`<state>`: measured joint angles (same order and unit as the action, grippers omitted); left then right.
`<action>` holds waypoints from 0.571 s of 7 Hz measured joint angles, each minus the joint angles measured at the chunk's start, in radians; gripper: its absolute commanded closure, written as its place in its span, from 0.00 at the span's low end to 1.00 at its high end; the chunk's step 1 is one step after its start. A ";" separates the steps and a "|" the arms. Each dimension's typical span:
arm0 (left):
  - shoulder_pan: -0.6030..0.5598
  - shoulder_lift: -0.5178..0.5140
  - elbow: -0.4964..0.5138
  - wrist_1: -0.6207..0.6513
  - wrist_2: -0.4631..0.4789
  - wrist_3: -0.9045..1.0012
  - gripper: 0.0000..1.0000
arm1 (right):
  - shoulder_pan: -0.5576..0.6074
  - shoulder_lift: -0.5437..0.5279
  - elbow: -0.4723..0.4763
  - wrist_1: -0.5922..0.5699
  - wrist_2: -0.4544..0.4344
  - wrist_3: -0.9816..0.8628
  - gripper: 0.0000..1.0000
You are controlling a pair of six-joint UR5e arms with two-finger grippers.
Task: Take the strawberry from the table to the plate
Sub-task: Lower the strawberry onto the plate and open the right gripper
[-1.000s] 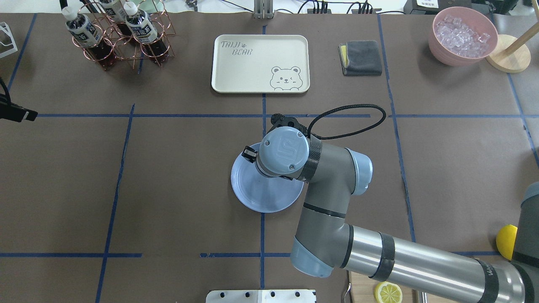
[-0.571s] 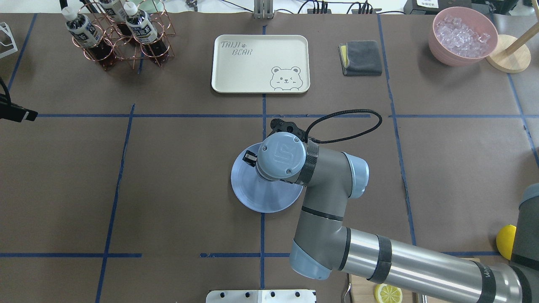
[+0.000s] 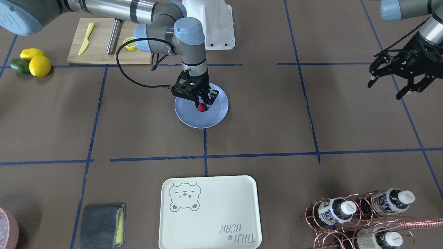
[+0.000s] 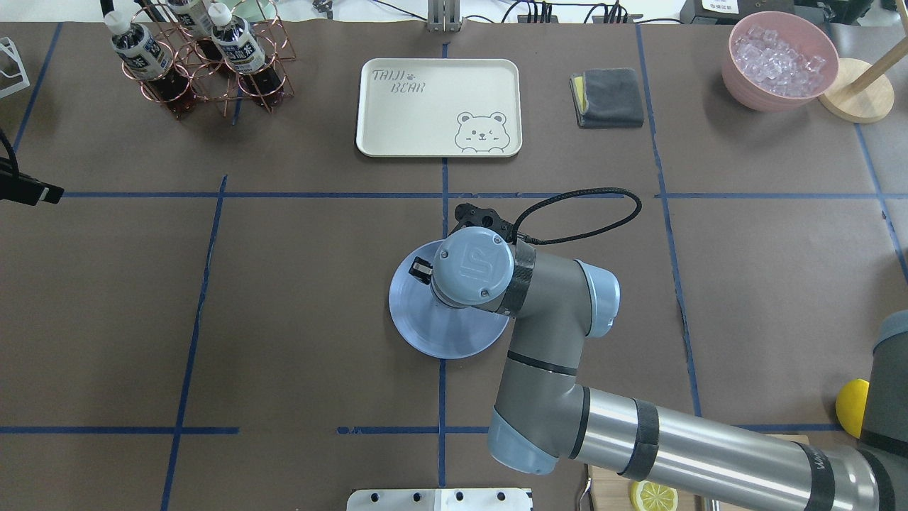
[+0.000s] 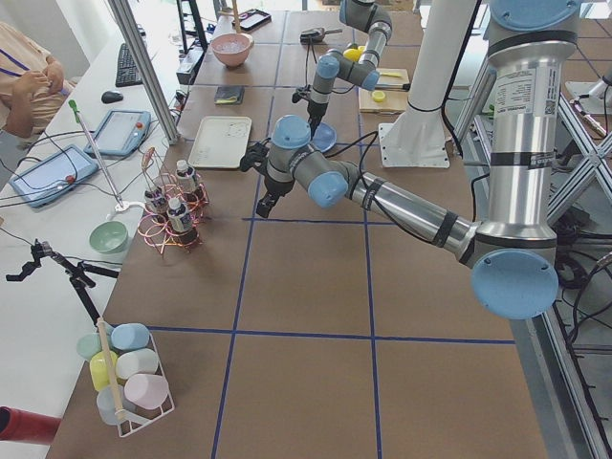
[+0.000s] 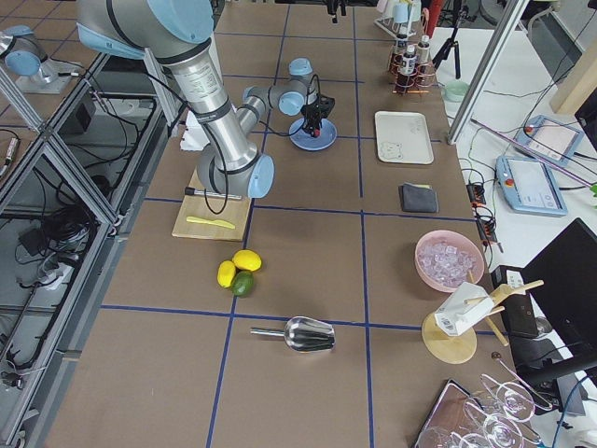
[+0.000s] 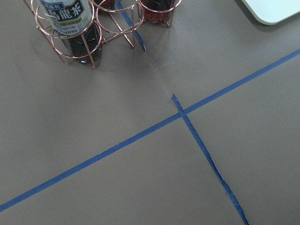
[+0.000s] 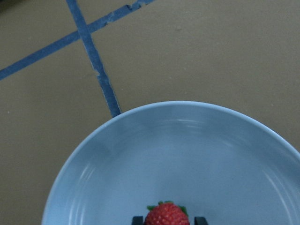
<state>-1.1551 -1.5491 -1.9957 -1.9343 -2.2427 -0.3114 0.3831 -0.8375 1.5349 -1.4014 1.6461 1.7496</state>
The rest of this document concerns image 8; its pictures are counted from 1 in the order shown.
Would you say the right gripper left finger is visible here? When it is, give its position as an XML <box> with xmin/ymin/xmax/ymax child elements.
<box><xmin>132</xmin><ymin>216</ymin><xmax>143</xmax><ymax>225</ymax></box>

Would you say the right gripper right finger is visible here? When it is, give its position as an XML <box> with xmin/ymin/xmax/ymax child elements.
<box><xmin>194</xmin><ymin>217</ymin><xmax>208</xmax><ymax>225</ymax></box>

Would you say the red strawberry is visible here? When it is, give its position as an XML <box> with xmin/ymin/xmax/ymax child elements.
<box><xmin>144</xmin><ymin>201</ymin><xmax>190</xmax><ymax>225</ymax></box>

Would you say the blue plate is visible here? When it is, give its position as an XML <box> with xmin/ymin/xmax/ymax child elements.
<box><xmin>42</xmin><ymin>101</ymin><xmax>300</xmax><ymax>225</ymax></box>

